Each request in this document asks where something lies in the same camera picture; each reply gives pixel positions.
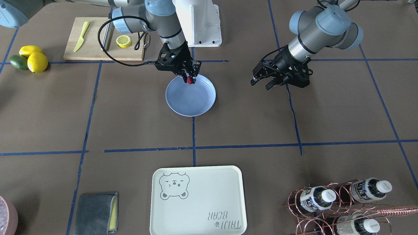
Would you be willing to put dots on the yellow plastic knife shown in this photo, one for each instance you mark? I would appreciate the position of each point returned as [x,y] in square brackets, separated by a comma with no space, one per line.
[81,37]

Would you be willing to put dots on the grey folded cloth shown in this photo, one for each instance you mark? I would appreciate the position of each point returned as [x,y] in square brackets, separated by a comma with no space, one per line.
[97,214]

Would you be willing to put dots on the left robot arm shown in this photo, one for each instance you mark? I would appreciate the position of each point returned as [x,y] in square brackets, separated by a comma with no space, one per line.
[326,25]

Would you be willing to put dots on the dark bottle white cap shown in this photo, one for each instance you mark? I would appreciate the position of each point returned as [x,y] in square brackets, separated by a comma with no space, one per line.
[315,199]

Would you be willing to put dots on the cream bear tray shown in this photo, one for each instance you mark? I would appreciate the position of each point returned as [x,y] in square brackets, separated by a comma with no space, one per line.
[206,200]

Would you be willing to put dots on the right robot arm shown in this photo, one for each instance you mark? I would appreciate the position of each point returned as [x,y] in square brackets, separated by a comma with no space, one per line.
[128,16]

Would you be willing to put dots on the pink bowl of ice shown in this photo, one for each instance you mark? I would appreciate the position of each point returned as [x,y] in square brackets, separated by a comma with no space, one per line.
[8,217]

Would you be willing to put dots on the copper wire bottle rack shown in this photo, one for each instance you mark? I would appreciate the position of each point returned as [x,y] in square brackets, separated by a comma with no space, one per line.
[323,222]

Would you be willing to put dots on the lemon half slice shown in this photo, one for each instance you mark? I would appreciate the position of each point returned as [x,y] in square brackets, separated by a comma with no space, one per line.
[123,41]

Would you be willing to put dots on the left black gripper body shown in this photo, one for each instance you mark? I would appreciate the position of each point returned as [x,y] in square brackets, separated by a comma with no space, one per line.
[282,61]

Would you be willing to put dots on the yellow lemon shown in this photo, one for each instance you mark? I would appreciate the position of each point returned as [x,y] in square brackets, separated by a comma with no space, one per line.
[37,62]
[26,51]

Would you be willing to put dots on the blue plate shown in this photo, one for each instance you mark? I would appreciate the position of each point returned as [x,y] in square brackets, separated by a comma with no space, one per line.
[190,100]

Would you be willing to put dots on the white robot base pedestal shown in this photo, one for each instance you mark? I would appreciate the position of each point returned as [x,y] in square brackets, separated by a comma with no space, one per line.
[200,22]

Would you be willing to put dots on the wooden cutting board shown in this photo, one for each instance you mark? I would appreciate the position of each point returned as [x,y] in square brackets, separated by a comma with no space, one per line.
[90,49]

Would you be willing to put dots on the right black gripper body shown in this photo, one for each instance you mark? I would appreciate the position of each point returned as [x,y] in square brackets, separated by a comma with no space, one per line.
[183,53]

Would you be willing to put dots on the green lime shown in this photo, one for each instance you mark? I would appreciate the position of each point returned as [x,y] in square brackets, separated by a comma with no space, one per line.
[19,62]

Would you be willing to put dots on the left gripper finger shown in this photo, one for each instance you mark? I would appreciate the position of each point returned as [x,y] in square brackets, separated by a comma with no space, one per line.
[258,75]
[273,83]

